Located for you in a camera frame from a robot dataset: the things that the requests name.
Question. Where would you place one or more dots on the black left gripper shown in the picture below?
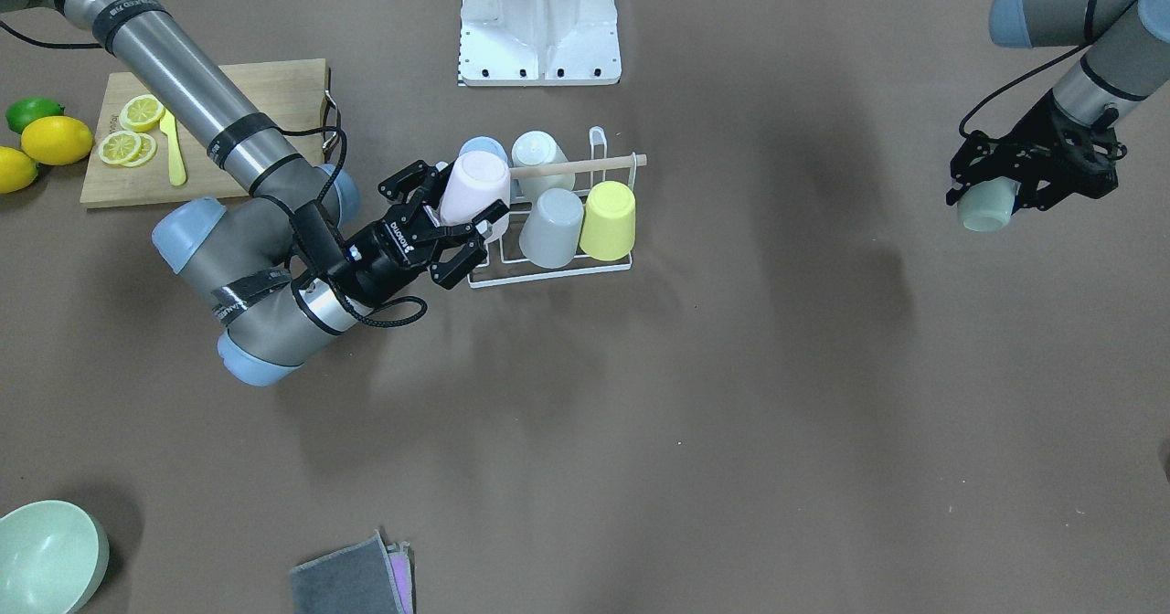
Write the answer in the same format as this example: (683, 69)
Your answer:
(1031, 135)

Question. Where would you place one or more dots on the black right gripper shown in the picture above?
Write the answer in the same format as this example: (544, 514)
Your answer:
(382, 255)

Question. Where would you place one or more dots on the green plastic cup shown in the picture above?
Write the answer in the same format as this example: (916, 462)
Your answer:
(989, 206)

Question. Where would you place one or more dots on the pink plastic cup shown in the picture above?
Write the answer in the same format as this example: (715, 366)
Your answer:
(477, 180)

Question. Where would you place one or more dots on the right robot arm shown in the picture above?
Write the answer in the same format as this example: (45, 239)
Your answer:
(281, 279)

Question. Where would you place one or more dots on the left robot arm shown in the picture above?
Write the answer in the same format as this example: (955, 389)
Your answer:
(1120, 47)

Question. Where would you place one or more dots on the light blue plastic cup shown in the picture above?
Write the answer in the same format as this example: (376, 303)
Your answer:
(486, 145)

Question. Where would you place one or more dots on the grey plastic cup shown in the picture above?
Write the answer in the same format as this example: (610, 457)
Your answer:
(550, 238)

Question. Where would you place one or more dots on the white plastic cup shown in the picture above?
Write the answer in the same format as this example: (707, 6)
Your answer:
(533, 149)

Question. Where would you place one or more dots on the yellow plastic cup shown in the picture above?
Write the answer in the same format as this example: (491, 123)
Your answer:
(608, 228)

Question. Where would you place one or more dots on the wooden cutting board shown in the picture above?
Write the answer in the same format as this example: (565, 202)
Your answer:
(290, 92)

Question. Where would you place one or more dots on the lemon slice lower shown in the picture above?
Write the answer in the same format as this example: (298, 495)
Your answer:
(146, 152)

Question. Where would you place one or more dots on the lemon slice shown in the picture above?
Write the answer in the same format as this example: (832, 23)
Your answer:
(120, 148)
(141, 114)
(146, 152)

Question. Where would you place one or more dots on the grey folded cloth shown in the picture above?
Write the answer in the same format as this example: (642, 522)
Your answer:
(369, 577)

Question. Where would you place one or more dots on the whole yellow lemon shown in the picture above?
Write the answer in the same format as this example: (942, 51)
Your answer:
(56, 141)
(17, 170)

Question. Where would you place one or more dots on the green lime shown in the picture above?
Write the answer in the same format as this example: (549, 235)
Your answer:
(21, 113)

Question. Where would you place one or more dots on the light green bowl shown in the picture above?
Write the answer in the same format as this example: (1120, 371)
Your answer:
(53, 558)

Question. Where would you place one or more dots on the white wire cup rack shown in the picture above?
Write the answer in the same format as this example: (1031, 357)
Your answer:
(505, 263)

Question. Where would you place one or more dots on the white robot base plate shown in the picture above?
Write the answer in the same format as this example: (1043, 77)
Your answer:
(538, 43)

